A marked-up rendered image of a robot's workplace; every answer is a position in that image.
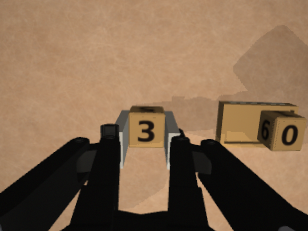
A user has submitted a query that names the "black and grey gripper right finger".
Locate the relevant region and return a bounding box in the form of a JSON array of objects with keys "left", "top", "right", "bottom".
[{"left": 164, "top": 111, "right": 308, "bottom": 231}]

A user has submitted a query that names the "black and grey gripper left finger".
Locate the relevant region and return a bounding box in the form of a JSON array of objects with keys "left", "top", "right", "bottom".
[{"left": 0, "top": 110, "right": 130, "bottom": 231}]

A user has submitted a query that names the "tan number cube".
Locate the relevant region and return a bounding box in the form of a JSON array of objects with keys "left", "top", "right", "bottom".
[
  {"left": 128, "top": 106, "right": 165, "bottom": 148},
  {"left": 257, "top": 110, "right": 307, "bottom": 151}
]

